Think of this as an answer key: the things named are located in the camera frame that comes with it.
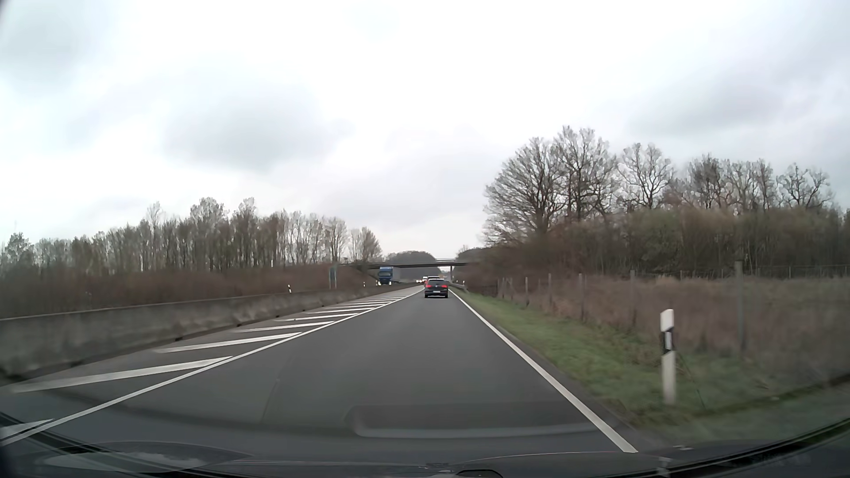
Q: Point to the grey asphalt road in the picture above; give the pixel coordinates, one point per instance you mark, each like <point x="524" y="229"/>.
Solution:
<point x="392" y="358"/>

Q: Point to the concrete road bridge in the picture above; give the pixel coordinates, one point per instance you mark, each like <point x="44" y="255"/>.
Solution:
<point x="405" y="265"/>

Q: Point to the row of bare trees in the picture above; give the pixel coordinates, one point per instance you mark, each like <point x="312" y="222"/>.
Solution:
<point x="199" y="239"/>

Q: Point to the brown bushy bank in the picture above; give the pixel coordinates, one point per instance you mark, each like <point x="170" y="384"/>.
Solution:
<point x="166" y="285"/>

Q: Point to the road markings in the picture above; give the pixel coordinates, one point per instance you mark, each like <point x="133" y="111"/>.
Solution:
<point x="554" y="385"/>

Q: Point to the grey concrete barrier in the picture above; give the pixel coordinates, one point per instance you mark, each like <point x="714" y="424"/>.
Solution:
<point x="133" y="325"/>

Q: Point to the wood of bare trees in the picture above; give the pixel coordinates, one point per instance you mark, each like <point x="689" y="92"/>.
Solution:
<point x="664" y="219"/>

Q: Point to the dark car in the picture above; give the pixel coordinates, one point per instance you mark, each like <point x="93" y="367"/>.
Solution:
<point x="435" y="287"/>

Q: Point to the blue lorry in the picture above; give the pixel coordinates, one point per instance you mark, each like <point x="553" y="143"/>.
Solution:
<point x="385" y="275"/>

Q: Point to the car's own bonnet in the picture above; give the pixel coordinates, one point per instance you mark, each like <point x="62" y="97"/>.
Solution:
<point x="425" y="465"/>

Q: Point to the grass verge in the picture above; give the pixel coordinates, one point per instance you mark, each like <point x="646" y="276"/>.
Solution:
<point x="597" y="352"/>

